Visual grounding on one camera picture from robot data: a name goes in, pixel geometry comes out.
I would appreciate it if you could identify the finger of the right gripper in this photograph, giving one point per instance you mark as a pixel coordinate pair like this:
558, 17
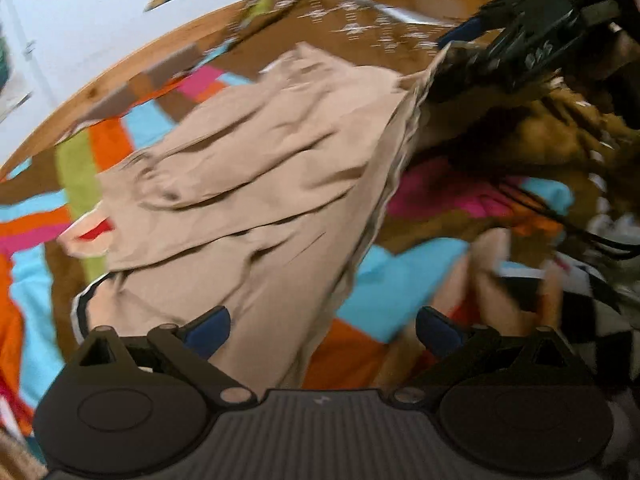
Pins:
468, 31

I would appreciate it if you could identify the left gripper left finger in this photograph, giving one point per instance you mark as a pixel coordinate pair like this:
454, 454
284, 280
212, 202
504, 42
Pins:
186, 350

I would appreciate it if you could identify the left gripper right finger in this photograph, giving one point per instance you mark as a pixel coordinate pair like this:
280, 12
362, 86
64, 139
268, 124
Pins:
440, 338

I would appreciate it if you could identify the beige large garment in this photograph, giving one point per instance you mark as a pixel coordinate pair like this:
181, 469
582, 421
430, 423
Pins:
263, 200

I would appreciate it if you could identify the person's right hand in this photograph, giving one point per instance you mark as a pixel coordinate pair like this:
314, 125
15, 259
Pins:
474, 281

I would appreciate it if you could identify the colourful striped monkey bedspread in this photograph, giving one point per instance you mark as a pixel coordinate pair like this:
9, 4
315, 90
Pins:
539, 163

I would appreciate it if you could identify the black white checkered cloth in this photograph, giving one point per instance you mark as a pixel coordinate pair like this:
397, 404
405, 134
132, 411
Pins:
591, 319

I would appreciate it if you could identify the wooden bed frame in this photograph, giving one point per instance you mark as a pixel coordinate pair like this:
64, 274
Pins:
133, 72

